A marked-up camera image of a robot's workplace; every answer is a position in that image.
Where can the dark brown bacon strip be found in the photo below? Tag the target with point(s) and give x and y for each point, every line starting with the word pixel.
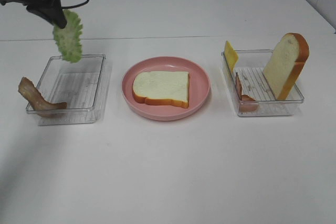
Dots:
pixel 28 91

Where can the bread slice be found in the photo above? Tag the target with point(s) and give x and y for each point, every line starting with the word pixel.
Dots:
pixel 162 88
pixel 286 63

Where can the yellow cheese slice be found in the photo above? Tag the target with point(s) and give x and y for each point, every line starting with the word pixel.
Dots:
pixel 230 55

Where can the clear right plastic tray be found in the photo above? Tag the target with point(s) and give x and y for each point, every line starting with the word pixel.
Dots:
pixel 250 67

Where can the clear left plastic tray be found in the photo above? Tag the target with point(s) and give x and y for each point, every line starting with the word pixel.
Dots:
pixel 82 85

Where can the pink round plate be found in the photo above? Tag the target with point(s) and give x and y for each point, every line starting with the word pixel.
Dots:
pixel 198 92

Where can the pink bacon strip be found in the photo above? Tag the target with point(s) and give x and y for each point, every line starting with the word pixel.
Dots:
pixel 246 103

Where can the green lettuce leaf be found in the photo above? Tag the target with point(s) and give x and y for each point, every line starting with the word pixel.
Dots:
pixel 67 39

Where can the clear plastic tray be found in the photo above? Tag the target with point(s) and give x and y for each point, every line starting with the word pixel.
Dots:
pixel 250 67
pixel 82 85

